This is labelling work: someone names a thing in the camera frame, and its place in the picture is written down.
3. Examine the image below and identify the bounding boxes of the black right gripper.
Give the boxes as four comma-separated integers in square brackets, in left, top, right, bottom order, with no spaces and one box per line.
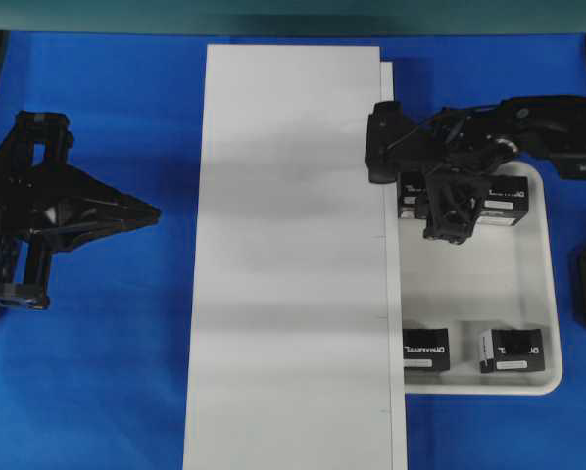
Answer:
[365,101,518,245]

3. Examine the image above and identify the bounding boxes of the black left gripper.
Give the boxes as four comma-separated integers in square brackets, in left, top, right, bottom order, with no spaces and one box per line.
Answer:
[0,111,161,310]

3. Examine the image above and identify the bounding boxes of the black box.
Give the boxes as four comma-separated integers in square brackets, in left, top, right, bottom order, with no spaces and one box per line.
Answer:
[478,329,545,374]
[403,329,450,372]
[398,172,428,220]
[477,175,529,226]

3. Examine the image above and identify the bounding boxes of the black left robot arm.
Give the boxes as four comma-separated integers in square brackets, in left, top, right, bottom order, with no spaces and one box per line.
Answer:
[0,30,161,310]

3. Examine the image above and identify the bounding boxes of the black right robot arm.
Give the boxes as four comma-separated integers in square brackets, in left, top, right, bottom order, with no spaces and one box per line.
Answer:
[365,95,586,245]

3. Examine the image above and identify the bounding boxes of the white plastic tray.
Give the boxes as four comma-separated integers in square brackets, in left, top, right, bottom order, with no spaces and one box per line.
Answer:
[397,162,563,396]

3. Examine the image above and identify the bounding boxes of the white rectangular base block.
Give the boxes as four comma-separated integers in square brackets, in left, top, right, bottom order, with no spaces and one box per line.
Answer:
[183,45,392,469]

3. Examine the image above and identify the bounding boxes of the thin white sheet under base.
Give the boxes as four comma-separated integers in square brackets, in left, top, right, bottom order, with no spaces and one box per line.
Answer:
[379,60,410,470]

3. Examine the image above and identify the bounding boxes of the blue table cloth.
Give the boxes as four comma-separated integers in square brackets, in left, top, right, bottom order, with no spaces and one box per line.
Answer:
[0,32,586,469]

